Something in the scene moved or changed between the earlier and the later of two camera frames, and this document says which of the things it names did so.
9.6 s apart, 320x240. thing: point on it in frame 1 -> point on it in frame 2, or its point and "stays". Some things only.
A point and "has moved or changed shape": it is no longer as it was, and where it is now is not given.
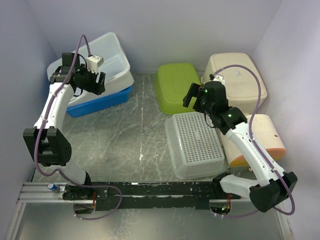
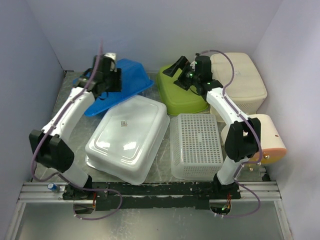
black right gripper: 196,90 -> 181,63
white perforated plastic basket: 195,147 stays
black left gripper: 96,88 -> 117,86
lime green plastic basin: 173,81 stays
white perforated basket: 115,66 -> 128,141
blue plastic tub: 109,101 has moved or changed shape
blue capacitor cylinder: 54,187 stays
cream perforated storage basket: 241,83 stays
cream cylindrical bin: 266,131 stays
